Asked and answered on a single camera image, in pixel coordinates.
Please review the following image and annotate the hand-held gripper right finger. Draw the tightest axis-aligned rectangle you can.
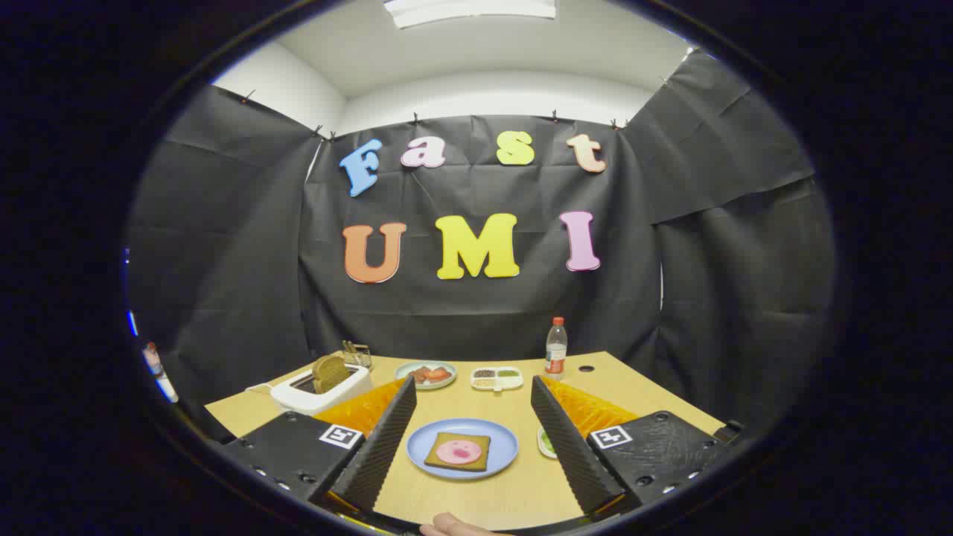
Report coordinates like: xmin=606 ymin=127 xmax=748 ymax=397
xmin=531 ymin=376 xmax=734 ymax=520

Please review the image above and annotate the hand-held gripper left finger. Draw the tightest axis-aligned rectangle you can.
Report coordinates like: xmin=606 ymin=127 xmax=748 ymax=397
xmin=221 ymin=376 xmax=418 ymax=514

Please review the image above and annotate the brown toast slice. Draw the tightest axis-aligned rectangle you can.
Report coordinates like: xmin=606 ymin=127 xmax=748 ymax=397
xmin=311 ymin=354 xmax=351 ymax=394

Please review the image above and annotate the square brown bread slice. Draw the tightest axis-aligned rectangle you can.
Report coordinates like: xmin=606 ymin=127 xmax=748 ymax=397
xmin=424 ymin=432 xmax=491 ymax=473

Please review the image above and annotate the blue round plate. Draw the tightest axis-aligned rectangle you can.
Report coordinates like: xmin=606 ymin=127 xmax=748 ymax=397
xmin=407 ymin=418 xmax=519 ymax=481

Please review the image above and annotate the pale green round plate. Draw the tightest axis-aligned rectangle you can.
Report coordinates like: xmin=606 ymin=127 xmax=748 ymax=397
xmin=394 ymin=360 xmax=457 ymax=391

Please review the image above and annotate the pink ham slice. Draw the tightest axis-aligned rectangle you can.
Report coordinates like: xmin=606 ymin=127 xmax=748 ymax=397
xmin=436 ymin=439 xmax=480 ymax=465

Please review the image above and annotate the white divided tray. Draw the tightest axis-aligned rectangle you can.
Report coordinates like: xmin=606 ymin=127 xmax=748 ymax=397
xmin=470 ymin=366 xmax=524 ymax=392

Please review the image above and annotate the white toaster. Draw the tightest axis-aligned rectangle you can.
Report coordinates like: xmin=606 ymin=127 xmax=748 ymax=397
xmin=270 ymin=363 xmax=373 ymax=416

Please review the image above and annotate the clear red-capped water bottle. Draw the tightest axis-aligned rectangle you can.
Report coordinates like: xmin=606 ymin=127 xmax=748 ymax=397
xmin=545 ymin=317 xmax=568 ymax=380

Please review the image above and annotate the small red white bottle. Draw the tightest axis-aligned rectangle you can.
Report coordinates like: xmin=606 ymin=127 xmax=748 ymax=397
xmin=143 ymin=341 xmax=179 ymax=404

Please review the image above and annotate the black backdrop cloth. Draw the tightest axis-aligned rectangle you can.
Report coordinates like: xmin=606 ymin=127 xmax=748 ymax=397
xmin=127 ymin=51 xmax=838 ymax=440

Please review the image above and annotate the ceiling light panel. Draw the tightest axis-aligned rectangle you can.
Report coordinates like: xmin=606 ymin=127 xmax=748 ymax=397
xmin=383 ymin=0 xmax=558 ymax=29

